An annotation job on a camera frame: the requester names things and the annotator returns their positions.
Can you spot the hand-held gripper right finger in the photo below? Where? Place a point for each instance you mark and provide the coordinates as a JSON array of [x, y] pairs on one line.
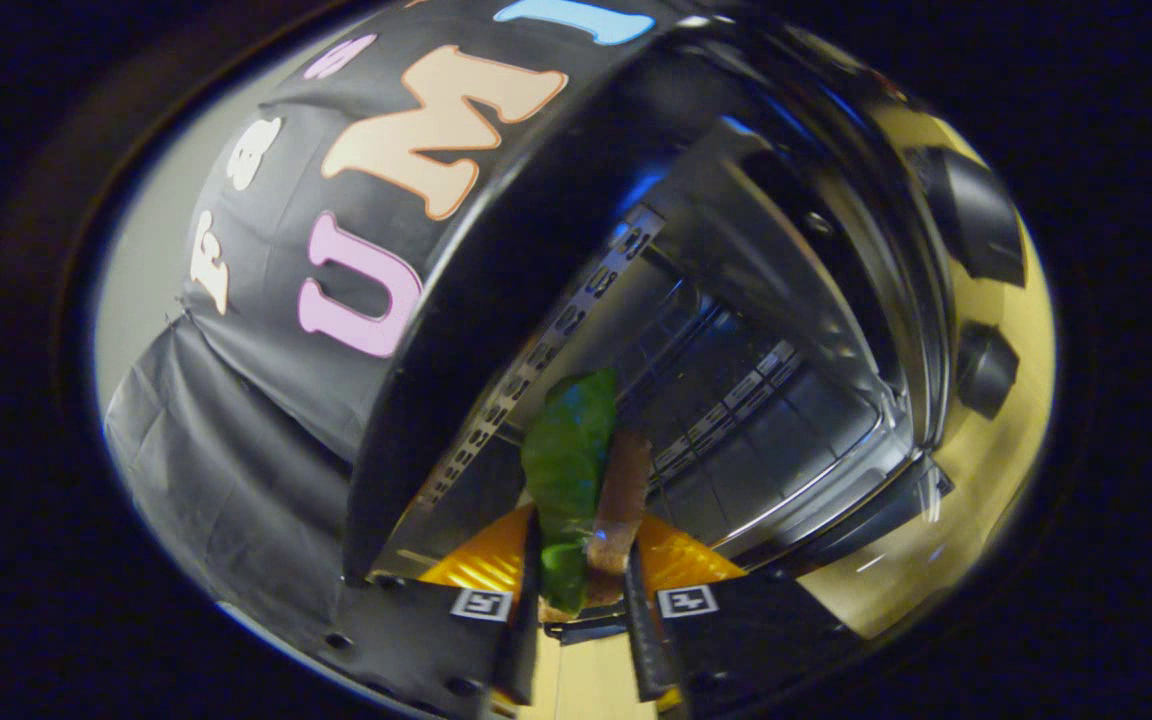
[[736, 630]]

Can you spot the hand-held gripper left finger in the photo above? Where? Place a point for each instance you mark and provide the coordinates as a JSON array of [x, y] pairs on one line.
[[436, 640]]

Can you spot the bread and lettuce sandwich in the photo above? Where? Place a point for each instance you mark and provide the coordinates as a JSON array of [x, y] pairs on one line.
[[571, 460]]

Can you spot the black toaster oven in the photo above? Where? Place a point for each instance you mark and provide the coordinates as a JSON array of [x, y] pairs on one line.
[[496, 260]]

